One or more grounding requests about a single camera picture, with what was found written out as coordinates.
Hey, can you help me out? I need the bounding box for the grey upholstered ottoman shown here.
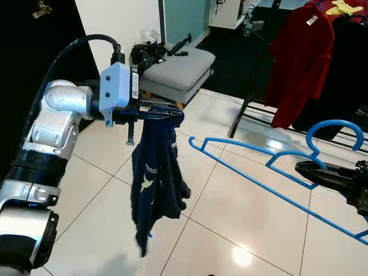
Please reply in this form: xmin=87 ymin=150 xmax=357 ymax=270
xmin=138 ymin=46 xmax=217 ymax=110

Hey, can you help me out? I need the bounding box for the navy blue shirt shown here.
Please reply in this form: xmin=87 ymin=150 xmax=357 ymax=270
xmin=130 ymin=109 xmax=192 ymax=258

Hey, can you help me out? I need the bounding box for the white cabinet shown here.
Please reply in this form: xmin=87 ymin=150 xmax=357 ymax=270
xmin=208 ymin=0 xmax=255 ymax=30

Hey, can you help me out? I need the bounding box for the dark garment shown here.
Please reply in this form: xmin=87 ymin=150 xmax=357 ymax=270
xmin=292 ymin=16 xmax=368 ymax=143

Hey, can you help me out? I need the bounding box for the blue plastic hanger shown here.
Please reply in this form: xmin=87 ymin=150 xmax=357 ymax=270
xmin=189 ymin=119 xmax=368 ymax=246

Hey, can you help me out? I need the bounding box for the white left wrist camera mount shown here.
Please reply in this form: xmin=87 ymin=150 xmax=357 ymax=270
xmin=99 ymin=62 xmax=141 ymax=128

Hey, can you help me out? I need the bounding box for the black clothes rack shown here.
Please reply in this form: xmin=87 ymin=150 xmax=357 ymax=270
xmin=228 ymin=92 xmax=368 ymax=155

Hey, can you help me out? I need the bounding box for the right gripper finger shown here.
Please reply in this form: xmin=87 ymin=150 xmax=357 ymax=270
xmin=299 ymin=171 xmax=358 ymax=199
xmin=294 ymin=161 xmax=357 ymax=179

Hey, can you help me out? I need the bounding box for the brass door handle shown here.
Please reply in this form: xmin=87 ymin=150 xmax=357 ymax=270
xmin=32 ymin=2 xmax=53 ymax=19

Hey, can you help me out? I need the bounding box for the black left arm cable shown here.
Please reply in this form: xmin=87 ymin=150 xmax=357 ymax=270
xmin=32 ymin=34 xmax=125 ymax=124

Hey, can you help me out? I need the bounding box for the black door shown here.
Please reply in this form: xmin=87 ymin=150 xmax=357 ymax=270
xmin=0 ymin=0 xmax=102 ymax=180

